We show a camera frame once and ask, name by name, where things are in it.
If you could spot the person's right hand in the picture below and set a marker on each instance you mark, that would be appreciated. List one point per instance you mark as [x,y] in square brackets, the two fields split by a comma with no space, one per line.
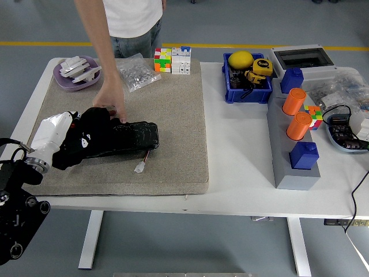
[111,95]

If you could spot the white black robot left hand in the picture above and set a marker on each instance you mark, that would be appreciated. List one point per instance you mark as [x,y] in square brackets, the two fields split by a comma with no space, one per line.
[52,130]

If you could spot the black rag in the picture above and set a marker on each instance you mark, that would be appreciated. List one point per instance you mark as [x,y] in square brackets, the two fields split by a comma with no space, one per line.
[96,121]

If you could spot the black panel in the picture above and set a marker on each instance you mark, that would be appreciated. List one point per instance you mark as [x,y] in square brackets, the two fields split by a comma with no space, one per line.
[138,135]

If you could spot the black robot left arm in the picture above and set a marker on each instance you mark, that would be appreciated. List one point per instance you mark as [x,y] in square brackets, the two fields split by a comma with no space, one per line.
[17,202]

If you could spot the person's right forearm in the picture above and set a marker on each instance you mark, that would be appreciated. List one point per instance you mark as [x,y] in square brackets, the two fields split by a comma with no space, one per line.
[96,37]

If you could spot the clear bag of screws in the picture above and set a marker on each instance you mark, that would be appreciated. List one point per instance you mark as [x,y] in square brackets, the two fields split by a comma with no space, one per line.
[138,75]

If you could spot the purple bowl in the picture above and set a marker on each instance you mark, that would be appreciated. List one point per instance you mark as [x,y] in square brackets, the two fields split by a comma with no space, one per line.
[64,83]

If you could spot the grey-brown mat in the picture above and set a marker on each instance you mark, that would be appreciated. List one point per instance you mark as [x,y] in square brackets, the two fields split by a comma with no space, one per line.
[167,121]

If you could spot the large colourful puzzle cube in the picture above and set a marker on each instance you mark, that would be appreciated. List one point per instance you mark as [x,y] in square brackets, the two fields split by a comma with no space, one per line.
[162,60]

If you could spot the white circuit breaker block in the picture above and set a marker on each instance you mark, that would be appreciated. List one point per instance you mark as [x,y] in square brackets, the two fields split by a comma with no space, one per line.
[181,62]

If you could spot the person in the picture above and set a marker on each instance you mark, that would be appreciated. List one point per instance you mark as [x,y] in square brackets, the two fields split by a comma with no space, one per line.
[132,17]

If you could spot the white table leg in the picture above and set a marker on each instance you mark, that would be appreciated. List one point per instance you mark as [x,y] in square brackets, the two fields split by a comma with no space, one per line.
[90,239]
[299,248]

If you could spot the dark electronic part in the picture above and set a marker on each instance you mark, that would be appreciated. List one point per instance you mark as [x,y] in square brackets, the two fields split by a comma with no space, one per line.
[237,79]

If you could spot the yellow lemon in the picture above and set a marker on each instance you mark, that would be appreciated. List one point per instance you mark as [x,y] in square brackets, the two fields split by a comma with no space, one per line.
[240,59]

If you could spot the blue plastic bin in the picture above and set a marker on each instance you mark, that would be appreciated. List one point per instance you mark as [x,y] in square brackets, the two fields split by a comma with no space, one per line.
[250,96]

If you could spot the yellow black tool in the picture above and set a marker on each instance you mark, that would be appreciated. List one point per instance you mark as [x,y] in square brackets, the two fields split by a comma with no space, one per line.
[255,77]

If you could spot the yellow black tape measure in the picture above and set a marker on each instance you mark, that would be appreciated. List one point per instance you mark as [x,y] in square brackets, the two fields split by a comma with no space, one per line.
[263,67]

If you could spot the grey stepped stand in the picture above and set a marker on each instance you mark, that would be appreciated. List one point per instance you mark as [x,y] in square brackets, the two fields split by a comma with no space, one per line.
[278,144]

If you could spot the blue plastic block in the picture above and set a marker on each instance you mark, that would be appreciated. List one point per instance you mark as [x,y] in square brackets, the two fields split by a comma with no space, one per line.
[304,155]
[292,79]

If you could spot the orange cylinder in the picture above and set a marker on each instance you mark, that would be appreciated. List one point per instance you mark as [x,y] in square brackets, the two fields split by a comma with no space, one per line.
[299,125]
[294,101]

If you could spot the small colourful puzzle cube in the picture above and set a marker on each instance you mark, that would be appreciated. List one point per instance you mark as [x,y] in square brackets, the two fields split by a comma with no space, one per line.
[314,116]

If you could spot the clear bag of parts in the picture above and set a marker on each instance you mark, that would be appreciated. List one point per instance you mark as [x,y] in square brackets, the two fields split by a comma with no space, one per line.
[323,95]
[353,86]

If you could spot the blue-grey tray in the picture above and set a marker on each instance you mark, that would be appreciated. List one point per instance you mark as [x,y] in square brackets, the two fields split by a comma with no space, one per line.
[334,141]

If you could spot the dark circuit board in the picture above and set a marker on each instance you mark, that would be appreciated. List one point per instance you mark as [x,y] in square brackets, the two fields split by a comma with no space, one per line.
[341,131]

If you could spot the black table control box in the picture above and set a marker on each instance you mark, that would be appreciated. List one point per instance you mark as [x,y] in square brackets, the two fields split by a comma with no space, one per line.
[334,222]

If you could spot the white plastic bracket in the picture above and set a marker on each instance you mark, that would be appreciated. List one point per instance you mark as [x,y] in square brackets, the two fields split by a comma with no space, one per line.
[88,72]
[72,65]

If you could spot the grey under-table bracket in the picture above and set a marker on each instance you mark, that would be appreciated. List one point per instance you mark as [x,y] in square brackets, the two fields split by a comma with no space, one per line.
[261,218]

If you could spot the white electrical enclosure box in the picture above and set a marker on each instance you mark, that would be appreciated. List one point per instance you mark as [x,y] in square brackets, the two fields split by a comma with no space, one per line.
[317,70]

